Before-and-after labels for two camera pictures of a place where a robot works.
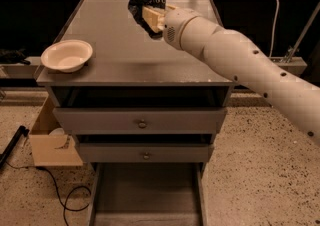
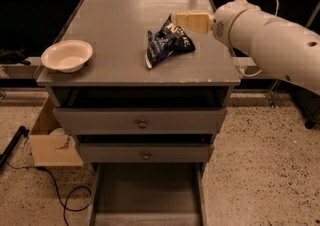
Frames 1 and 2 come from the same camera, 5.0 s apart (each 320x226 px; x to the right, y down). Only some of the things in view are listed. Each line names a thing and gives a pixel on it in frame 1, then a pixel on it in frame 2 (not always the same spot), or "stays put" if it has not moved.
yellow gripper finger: (154, 18) → (196, 21)
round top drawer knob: (142, 125) stays put
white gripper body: (175, 26) → (224, 23)
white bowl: (67, 55) stays put
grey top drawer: (140, 110) stays put
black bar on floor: (21, 131) stays put
